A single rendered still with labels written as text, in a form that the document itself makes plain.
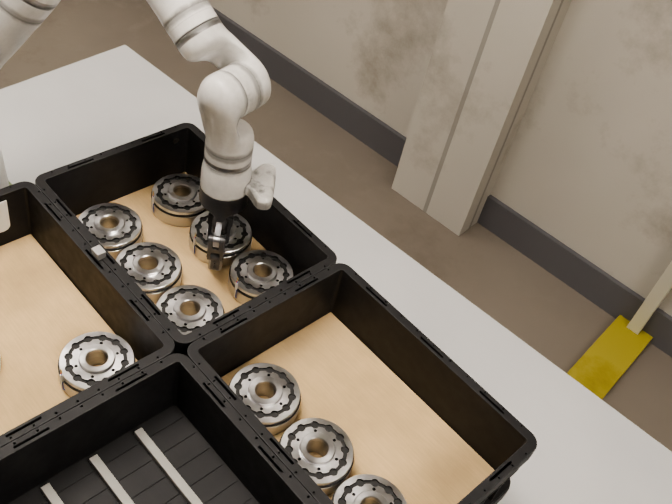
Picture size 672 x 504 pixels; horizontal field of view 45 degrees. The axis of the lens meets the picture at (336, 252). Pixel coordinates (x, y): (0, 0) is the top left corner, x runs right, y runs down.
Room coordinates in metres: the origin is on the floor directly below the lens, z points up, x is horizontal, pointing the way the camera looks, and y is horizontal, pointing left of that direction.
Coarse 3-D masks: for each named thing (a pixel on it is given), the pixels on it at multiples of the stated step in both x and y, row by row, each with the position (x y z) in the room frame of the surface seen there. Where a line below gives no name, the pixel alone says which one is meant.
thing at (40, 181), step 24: (144, 144) 1.04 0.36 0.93; (72, 168) 0.94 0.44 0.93; (48, 192) 0.87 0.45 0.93; (72, 216) 0.84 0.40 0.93; (288, 216) 0.96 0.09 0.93; (96, 240) 0.80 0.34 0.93; (312, 240) 0.92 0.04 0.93; (288, 288) 0.81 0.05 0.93; (240, 312) 0.74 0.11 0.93; (192, 336) 0.68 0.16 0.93
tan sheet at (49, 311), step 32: (0, 256) 0.81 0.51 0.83; (32, 256) 0.83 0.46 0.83; (0, 288) 0.75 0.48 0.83; (32, 288) 0.77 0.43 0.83; (64, 288) 0.78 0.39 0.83; (0, 320) 0.69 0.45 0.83; (32, 320) 0.71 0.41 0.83; (64, 320) 0.72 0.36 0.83; (96, 320) 0.74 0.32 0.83; (0, 352) 0.64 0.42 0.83; (32, 352) 0.66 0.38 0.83; (0, 384) 0.59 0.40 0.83; (32, 384) 0.61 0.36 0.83; (0, 416) 0.55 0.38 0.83; (32, 416) 0.56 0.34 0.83
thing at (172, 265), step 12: (120, 252) 0.85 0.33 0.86; (132, 252) 0.86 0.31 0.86; (156, 252) 0.87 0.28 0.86; (168, 252) 0.88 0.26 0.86; (120, 264) 0.83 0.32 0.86; (168, 264) 0.85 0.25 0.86; (180, 264) 0.86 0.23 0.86; (132, 276) 0.81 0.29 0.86; (144, 276) 0.82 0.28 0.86; (156, 276) 0.82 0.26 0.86; (168, 276) 0.83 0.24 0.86; (144, 288) 0.79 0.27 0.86; (156, 288) 0.80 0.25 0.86
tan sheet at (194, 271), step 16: (144, 192) 1.03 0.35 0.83; (144, 208) 0.99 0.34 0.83; (144, 224) 0.96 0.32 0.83; (160, 224) 0.97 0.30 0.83; (144, 240) 0.92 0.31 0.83; (160, 240) 0.93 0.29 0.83; (176, 240) 0.94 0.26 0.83; (192, 256) 0.91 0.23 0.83; (192, 272) 0.88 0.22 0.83; (208, 272) 0.89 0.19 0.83; (224, 272) 0.90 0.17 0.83; (208, 288) 0.85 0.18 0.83; (224, 288) 0.86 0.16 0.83; (224, 304) 0.83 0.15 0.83; (240, 304) 0.84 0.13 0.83
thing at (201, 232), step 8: (200, 216) 0.98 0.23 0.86; (240, 216) 1.00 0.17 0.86; (192, 224) 0.95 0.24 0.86; (200, 224) 0.96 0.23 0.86; (240, 224) 0.98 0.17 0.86; (248, 224) 0.99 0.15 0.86; (192, 232) 0.93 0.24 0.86; (200, 232) 0.94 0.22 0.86; (240, 232) 0.96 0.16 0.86; (248, 232) 0.97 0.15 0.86; (200, 240) 0.92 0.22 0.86; (232, 240) 0.94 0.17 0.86; (240, 240) 0.95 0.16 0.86; (248, 240) 0.95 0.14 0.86; (232, 248) 0.92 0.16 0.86; (240, 248) 0.93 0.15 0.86
